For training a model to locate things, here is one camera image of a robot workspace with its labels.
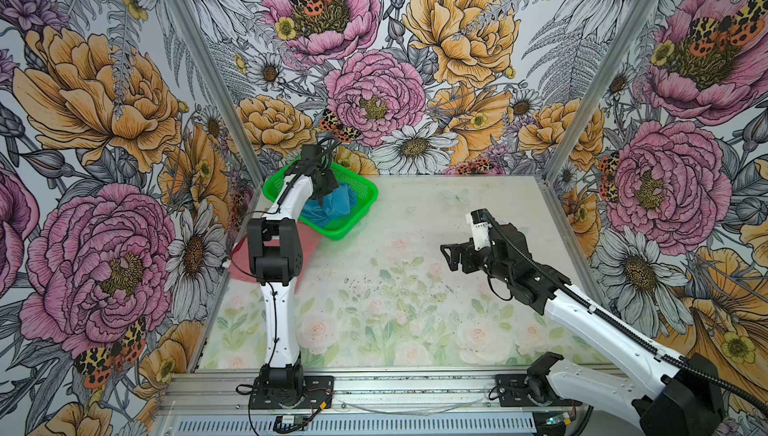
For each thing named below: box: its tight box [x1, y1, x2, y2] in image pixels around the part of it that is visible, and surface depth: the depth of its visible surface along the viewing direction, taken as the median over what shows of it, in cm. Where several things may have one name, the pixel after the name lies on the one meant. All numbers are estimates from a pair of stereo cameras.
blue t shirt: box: [301, 183, 357, 227], surface depth 107 cm
